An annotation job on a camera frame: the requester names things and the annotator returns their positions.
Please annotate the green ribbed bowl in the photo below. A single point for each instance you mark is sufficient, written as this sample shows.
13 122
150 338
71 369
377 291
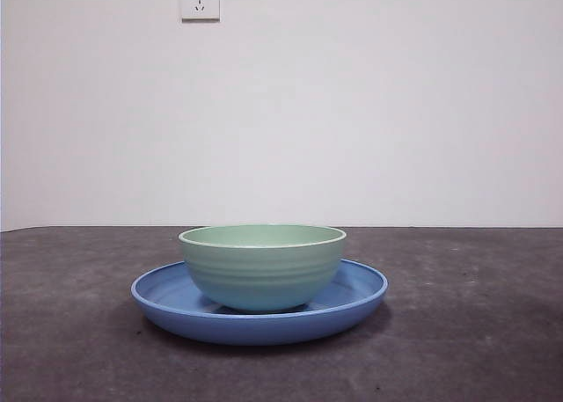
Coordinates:
264 279

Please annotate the blue round plate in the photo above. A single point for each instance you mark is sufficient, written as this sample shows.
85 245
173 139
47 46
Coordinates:
264 329

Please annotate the white wall socket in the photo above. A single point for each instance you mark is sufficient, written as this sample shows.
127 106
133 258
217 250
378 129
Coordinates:
200 2

